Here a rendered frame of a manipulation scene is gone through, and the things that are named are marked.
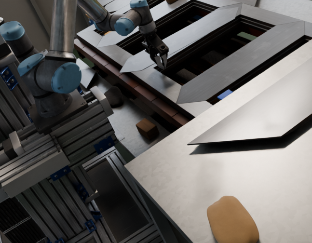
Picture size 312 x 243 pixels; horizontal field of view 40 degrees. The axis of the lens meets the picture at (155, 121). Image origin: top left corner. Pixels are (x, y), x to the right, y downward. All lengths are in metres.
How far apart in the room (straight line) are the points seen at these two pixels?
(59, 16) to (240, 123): 0.76
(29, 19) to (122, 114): 2.67
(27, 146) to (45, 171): 0.14
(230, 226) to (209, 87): 0.93
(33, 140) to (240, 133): 0.90
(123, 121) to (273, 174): 1.17
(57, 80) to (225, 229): 0.84
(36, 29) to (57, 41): 3.16
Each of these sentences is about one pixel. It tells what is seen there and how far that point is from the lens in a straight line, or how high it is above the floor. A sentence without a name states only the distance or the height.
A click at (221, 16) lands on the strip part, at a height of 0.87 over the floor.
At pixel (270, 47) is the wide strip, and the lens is 2.00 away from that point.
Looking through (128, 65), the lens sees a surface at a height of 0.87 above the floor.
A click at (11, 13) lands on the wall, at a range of 4.68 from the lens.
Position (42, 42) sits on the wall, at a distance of 4.81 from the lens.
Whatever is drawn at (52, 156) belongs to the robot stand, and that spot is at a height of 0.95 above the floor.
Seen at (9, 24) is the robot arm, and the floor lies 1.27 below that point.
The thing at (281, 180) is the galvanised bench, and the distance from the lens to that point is 1.14.
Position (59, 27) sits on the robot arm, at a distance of 1.61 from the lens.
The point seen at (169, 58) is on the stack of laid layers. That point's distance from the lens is 2.16.
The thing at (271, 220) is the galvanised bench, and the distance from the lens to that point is 1.07.
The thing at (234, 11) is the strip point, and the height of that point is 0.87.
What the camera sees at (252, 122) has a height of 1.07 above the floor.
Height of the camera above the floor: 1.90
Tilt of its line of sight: 36 degrees down
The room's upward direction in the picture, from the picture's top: 23 degrees counter-clockwise
